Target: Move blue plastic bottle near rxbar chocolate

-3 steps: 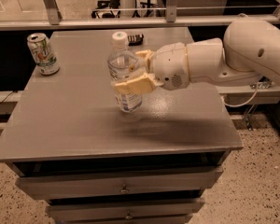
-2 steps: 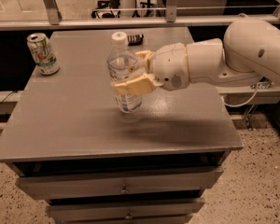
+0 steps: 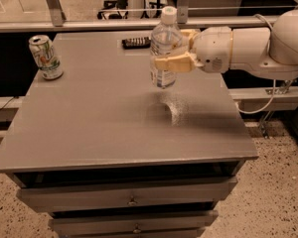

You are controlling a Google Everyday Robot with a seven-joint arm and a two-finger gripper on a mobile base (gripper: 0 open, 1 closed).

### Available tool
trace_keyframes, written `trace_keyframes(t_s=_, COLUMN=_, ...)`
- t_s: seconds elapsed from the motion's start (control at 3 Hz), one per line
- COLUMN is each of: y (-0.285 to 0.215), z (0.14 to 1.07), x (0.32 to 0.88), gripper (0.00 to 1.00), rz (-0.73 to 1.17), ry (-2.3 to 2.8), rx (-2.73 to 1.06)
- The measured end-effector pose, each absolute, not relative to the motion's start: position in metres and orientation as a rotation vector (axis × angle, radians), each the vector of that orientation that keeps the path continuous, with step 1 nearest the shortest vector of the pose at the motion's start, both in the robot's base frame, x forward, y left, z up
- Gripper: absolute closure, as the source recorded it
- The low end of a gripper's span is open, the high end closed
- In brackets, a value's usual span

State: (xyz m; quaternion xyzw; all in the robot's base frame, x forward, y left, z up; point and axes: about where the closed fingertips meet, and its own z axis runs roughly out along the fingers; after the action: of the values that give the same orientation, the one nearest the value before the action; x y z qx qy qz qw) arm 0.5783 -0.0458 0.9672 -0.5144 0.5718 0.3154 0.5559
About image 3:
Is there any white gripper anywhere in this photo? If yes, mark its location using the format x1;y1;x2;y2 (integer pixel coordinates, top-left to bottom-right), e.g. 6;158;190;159
153;27;232;73

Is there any clear plastic water bottle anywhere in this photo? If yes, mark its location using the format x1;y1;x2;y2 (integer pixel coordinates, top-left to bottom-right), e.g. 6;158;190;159
150;6;183;89

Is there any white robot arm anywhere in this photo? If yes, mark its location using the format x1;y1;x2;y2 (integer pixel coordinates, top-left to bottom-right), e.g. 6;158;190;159
153;10;298;80

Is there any dark chocolate bar wrapper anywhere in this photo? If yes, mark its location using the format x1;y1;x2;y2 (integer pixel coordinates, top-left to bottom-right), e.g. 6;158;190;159
122;37;151;50

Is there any black office chair base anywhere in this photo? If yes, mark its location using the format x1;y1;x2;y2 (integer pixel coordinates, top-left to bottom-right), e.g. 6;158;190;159
96;0;128;20

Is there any grey drawer cabinet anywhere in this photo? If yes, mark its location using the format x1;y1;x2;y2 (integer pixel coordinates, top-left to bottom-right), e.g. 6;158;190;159
0;32;256;238

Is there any white green soda can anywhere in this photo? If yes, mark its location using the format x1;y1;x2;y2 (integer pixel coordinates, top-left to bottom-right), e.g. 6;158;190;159
29;35;63;80

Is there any upper grey drawer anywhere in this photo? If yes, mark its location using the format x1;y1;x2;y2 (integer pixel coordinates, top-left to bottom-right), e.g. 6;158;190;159
17;177;237;212

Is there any grey drawer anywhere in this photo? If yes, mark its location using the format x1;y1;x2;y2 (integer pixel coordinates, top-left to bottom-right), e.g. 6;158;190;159
17;177;237;212
49;210;219;236

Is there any lower grey drawer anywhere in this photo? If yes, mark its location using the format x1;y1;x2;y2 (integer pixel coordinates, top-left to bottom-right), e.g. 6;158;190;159
49;210;219;236

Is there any right metal railing post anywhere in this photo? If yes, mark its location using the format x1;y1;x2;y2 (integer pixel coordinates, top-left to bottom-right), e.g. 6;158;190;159
177;0;190;24

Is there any metal railing post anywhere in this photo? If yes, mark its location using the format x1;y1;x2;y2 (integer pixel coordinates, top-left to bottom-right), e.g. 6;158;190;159
46;0;66;27
177;0;190;24

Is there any white cable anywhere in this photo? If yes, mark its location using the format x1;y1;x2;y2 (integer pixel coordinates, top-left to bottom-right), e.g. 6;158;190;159
234;13;278;115

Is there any left metal railing post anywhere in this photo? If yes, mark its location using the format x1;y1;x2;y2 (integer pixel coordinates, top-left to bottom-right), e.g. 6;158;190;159
46;0;66;27

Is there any black cable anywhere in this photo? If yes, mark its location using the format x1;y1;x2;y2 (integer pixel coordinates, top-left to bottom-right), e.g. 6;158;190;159
0;96;20;116

